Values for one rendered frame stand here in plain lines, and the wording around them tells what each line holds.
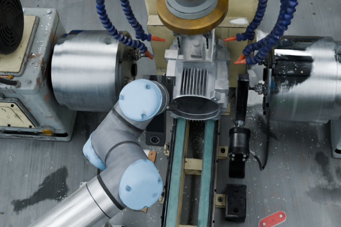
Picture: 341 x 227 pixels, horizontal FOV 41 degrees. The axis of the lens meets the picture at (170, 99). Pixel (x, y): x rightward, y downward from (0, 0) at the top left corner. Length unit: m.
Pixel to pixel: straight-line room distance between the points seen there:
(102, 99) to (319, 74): 0.60
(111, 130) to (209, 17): 0.40
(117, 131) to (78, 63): 0.49
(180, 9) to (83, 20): 0.83
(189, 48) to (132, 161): 0.62
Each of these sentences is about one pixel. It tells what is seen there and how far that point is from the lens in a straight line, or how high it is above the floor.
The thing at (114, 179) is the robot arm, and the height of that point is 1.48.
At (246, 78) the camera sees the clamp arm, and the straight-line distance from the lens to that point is 1.12.
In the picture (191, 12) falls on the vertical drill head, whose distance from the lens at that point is 1.10.
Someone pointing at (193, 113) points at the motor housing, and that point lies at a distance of 1.42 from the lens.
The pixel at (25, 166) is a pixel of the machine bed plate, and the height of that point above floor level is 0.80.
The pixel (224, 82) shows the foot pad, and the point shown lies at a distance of 1.31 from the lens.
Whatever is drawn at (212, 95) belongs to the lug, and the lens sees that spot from 1.28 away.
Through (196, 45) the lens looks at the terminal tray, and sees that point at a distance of 1.32.
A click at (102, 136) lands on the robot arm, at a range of 0.87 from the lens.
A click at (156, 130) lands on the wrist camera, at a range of 1.04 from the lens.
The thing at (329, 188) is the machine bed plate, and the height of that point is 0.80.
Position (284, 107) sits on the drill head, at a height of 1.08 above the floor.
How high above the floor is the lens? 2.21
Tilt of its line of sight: 61 degrees down
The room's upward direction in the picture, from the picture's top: 12 degrees counter-clockwise
